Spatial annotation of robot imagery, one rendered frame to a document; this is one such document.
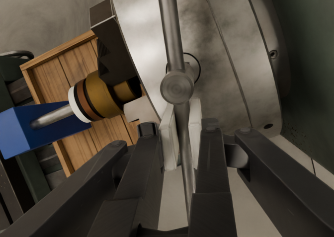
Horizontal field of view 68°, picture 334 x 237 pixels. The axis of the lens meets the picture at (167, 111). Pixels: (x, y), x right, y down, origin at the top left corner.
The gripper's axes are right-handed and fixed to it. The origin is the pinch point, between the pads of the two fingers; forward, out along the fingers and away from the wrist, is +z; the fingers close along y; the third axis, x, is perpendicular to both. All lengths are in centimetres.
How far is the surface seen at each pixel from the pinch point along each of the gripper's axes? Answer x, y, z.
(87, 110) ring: -2.2, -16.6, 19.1
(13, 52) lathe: 10, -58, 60
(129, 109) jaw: -3.1, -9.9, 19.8
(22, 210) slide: -29, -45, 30
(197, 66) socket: 3.6, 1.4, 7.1
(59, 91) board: -2, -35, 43
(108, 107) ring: -2.2, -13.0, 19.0
